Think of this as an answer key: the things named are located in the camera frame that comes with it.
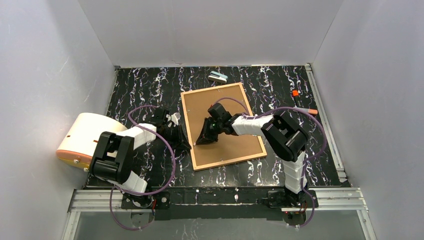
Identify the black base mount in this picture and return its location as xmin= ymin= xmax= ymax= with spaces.
xmin=121 ymin=190 xmax=171 ymax=210
xmin=261 ymin=187 xmax=319 ymax=228

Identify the white cylindrical orange-based device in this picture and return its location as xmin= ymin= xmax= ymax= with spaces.
xmin=55 ymin=112 xmax=127 ymax=169

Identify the teal white stapler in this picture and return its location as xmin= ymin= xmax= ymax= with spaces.
xmin=207 ymin=71 xmax=228 ymax=84

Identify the purple cable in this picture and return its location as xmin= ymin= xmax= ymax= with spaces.
xmin=109 ymin=105 xmax=177 ymax=232
xmin=211 ymin=96 xmax=328 ymax=229

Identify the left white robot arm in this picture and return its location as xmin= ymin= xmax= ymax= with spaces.
xmin=88 ymin=108 xmax=192 ymax=196

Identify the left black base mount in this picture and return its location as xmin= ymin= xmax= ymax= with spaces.
xmin=121 ymin=190 xmax=171 ymax=210

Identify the aluminium rail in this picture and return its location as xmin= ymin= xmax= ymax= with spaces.
xmin=67 ymin=187 xmax=369 ymax=213

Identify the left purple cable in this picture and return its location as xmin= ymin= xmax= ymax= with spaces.
xmin=109 ymin=105 xmax=177 ymax=232

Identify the grey marker salmon cap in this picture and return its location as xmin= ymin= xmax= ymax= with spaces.
xmin=294 ymin=106 xmax=319 ymax=116

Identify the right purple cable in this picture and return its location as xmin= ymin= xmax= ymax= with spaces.
xmin=211 ymin=96 xmax=328 ymax=229

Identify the black marker orange cap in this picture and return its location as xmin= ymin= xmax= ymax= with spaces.
xmin=292 ymin=90 xmax=302 ymax=108

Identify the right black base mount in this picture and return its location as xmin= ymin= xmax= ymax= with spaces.
xmin=261 ymin=187 xmax=319 ymax=228

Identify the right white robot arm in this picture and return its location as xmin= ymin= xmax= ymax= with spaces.
xmin=195 ymin=103 xmax=310 ymax=194

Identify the wooden picture frame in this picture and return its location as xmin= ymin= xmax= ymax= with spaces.
xmin=180 ymin=82 xmax=268 ymax=172

